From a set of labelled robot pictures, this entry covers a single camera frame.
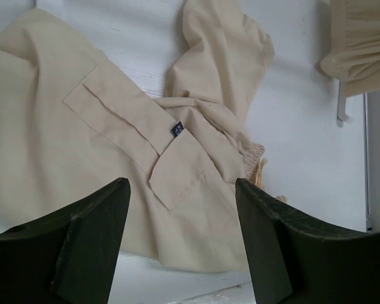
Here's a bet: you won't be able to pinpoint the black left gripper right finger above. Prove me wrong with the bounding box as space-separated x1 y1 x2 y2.
236 179 380 303

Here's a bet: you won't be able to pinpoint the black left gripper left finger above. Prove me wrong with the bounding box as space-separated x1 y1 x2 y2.
0 178 130 303

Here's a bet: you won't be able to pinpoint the beige trousers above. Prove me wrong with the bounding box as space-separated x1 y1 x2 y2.
0 1 275 272
320 0 380 98

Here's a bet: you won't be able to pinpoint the beige trousers on hanger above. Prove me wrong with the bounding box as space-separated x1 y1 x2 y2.
320 0 380 98

